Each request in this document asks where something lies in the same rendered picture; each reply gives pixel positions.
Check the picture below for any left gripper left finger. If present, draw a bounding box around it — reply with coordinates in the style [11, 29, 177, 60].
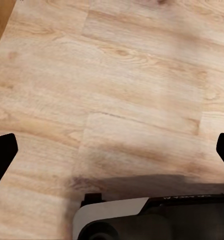
[0, 133, 18, 180]

